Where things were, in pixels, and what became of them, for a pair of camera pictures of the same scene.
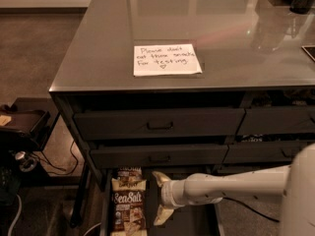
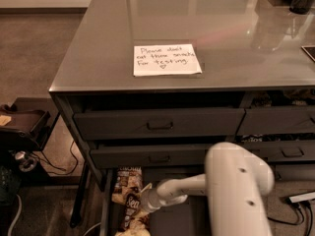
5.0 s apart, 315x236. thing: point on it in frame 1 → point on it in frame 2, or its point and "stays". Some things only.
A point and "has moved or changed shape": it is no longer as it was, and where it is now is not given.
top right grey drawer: (278, 120) stays
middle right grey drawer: (239, 152) stays
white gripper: (167, 194) → (147, 203)
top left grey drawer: (158, 123) stays
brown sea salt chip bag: (128, 216) has moved or changed shape
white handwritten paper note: (173, 59) stays
